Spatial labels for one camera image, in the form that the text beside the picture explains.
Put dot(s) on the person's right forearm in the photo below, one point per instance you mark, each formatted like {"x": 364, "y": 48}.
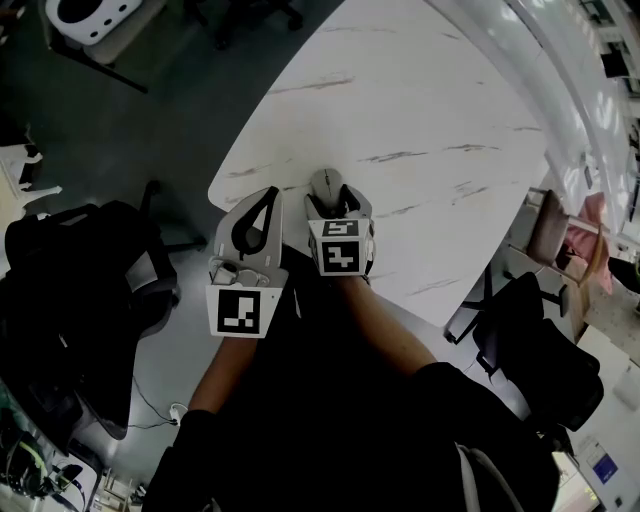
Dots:
{"x": 380, "y": 325}

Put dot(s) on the white power adapter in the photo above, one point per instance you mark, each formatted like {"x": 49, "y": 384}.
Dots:
{"x": 178, "y": 414}

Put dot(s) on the person's left forearm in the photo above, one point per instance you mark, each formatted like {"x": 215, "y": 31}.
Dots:
{"x": 225, "y": 375}

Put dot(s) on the grey computer mouse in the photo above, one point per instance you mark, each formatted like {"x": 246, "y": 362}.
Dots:
{"x": 327, "y": 187}

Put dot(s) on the white sheet with blue label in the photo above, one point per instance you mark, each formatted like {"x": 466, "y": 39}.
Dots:
{"x": 605, "y": 462}

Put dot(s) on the pink cloth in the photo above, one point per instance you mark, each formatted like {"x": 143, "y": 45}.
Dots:
{"x": 592, "y": 220}

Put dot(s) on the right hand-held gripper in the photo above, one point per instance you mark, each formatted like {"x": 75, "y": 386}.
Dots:
{"x": 340, "y": 257}

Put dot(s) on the white cardboard cutout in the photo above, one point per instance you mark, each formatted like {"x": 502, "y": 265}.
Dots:
{"x": 12, "y": 170}

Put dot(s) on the white rounded carrier with holes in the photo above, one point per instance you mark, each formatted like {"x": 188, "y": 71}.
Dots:
{"x": 75, "y": 27}

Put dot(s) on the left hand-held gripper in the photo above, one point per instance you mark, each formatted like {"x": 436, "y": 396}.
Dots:
{"x": 240, "y": 310}

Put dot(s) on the white marble table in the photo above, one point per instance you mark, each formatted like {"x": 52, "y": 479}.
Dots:
{"x": 565, "y": 75}

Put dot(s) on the brown cushioned wooden chair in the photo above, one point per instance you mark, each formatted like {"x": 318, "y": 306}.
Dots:
{"x": 547, "y": 225}

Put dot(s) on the black swivel chair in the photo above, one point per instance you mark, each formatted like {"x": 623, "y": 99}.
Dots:
{"x": 550, "y": 360}

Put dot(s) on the person's black shirt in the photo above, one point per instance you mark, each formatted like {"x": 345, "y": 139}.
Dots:
{"x": 325, "y": 425}

